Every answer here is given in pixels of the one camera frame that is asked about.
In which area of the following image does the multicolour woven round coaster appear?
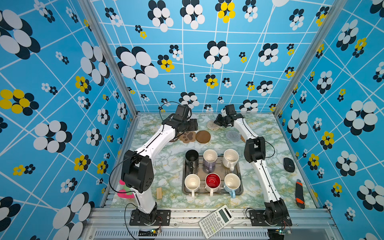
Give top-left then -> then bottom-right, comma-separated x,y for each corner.
206,120 -> 220,131

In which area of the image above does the grey woven round coaster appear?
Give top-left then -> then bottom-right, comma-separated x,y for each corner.
226,130 -> 241,142

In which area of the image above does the cork paw print coaster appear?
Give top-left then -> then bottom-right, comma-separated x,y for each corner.
179,131 -> 196,144

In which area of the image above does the brown wooden round coaster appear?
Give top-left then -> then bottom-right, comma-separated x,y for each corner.
196,131 -> 211,144

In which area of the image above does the cream mug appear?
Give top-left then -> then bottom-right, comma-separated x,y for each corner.
184,174 -> 201,198
222,149 -> 239,172

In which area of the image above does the dark brown round coaster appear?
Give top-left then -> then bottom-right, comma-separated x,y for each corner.
170,137 -> 180,143

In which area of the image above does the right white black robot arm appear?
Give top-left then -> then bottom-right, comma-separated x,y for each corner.
214,105 -> 292,227

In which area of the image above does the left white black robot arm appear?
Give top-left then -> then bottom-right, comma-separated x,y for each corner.
121,105 -> 198,224

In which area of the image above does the lavender ceramic mug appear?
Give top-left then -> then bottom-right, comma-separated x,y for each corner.
203,149 -> 218,173

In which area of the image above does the black metal cup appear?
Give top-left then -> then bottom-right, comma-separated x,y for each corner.
185,150 -> 199,174

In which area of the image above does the red interior mug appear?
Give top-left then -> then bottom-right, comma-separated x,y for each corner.
205,173 -> 221,197

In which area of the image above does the metal serving tray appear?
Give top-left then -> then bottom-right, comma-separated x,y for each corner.
181,155 -> 244,196

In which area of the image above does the small wooden block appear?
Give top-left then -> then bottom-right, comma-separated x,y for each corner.
156,188 -> 163,200

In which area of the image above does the black computer mouse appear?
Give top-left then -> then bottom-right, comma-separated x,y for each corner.
283,158 -> 296,173

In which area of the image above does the plush toy with glasses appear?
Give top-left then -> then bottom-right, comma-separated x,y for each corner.
117,180 -> 135,199

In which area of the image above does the white scientific calculator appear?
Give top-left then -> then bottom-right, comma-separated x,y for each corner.
199,205 -> 235,239

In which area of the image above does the orange black utility knife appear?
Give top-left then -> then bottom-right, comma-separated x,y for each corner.
295,179 -> 306,209

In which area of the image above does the left green circuit board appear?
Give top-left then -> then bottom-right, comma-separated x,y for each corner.
138,228 -> 162,237

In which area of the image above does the green circuit board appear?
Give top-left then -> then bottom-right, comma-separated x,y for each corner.
268,229 -> 291,240
138,228 -> 162,237

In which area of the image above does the right green circuit board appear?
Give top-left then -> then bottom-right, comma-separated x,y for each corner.
268,229 -> 291,240

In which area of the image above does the light blue handled mug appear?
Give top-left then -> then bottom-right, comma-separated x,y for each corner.
224,173 -> 241,199

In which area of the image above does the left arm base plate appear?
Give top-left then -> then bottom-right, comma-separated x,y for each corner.
129,210 -> 171,226

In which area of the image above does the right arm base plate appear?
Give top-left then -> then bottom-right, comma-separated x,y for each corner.
245,209 -> 293,228

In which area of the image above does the aluminium front frame rail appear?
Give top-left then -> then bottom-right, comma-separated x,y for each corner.
81,208 -> 343,240

